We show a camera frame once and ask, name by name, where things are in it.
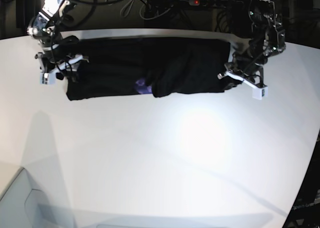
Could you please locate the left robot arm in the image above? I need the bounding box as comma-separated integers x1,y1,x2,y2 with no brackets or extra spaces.
217,0,286,91

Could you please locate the grey plastic bin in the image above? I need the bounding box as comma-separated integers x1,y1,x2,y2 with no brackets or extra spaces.
0,169,46,228

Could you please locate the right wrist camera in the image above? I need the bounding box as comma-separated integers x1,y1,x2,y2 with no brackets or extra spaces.
40,72,56,85

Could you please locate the black power strip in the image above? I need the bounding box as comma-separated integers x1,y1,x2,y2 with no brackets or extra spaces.
188,0,230,8

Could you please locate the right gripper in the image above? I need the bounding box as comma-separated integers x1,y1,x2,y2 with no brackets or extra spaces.
34,52,89,74

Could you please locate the black printed t-shirt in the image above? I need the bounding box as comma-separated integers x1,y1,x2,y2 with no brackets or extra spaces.
66,37,240,101

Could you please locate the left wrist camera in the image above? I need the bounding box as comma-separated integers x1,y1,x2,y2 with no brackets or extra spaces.
252,86,268,100

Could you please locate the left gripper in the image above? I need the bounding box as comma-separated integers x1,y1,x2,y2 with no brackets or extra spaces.
217,61,266,88

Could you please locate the black device on floor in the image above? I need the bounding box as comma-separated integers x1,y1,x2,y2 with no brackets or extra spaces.
15,0,33,31

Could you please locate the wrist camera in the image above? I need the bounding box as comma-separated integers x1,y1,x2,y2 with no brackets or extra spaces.
40,72,56,85
252,86,268,100

